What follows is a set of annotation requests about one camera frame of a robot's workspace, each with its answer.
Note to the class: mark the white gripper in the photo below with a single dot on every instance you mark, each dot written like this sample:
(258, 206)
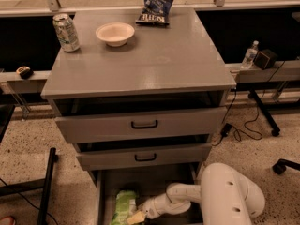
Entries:
(152, 209)

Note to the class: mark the green rice chip bag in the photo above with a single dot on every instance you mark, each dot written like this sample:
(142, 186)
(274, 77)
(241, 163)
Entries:
(125, 206)

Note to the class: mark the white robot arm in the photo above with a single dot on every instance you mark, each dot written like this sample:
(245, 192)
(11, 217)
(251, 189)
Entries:
(225, 196)

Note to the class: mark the bottom grey drawer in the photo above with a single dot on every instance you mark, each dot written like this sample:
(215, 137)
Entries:
(147, 182)

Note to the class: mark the grey drawer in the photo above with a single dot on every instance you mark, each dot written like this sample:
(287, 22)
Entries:
(147, 182)
(140, 125)
(144, 156)

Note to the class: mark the middle grey drawer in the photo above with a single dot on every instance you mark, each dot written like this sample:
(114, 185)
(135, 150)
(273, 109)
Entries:
(144, 156)

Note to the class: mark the top grey drawer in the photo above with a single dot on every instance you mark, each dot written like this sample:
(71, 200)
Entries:
(140, 125)

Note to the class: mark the grey drawer cabinet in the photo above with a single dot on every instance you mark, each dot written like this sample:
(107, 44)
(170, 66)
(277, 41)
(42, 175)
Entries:
(159, 69)

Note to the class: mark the blue kettle chip bag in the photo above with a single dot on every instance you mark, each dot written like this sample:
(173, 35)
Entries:
(155, 12)

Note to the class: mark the black chair leg left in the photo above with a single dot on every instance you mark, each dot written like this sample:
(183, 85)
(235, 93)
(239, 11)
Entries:
(44, 184)

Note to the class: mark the black chair base right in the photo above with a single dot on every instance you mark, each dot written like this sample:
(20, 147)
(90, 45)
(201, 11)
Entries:
(282, 164)

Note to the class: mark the black desk leg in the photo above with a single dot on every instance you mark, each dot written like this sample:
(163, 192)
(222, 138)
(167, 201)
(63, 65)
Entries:
(275, 129)

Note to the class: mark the yellow black tape measure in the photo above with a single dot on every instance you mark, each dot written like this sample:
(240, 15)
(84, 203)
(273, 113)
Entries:
(25, 72)

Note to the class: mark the white paper bowl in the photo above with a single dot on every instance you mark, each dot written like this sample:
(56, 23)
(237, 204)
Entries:
(115, 34)

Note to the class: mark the clear water bottle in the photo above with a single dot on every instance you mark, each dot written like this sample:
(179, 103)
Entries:
(250, 55)

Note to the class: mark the green white soda can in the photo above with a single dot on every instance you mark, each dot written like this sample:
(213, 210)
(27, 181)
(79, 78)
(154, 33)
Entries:
(66, 32)

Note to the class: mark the small black box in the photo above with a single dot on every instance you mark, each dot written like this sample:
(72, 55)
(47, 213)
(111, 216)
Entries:
(265, 59)

